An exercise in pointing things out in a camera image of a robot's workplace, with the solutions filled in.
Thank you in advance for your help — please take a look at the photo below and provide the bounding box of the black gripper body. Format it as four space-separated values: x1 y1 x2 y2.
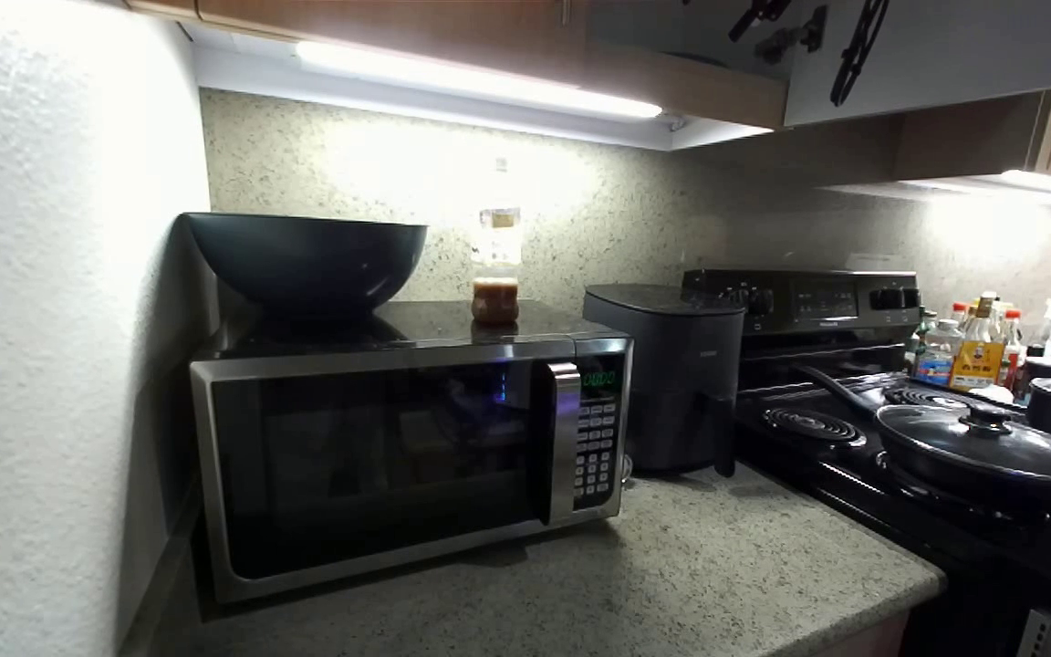
754 2 829 66

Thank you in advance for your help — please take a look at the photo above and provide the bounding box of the wooden upper cabinet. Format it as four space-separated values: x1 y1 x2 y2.
124 0 1051 178

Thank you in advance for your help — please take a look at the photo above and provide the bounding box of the under-cabinet light strip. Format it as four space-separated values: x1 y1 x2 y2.
295 41 660 119

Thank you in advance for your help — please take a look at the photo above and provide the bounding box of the blue label bottle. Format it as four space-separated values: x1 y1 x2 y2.
911 315 958 386

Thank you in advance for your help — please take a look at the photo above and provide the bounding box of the black air fryer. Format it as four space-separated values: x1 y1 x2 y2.
585 286 745 477

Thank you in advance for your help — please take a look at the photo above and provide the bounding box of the glass jar with brown contents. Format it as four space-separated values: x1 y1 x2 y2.
470 209 523 327

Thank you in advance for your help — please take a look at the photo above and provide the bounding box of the yellow label oil bottle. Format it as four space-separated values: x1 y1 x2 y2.
950 292 1004 392

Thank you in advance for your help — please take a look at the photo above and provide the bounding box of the red cap sauce bottle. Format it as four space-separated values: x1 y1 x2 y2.
1004 305 1025 395

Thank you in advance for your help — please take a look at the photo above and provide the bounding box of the pan with glass lid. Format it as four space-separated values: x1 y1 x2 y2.
802 365 1051 504

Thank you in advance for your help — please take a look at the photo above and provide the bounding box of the dark blue bowl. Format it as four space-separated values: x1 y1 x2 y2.
182 212 428 321

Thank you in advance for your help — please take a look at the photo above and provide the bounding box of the black kitchen stove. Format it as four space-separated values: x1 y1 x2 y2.
683 270 1051 657

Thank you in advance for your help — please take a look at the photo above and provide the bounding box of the stainless black microwave oven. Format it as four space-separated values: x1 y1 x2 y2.
188 304 631 607

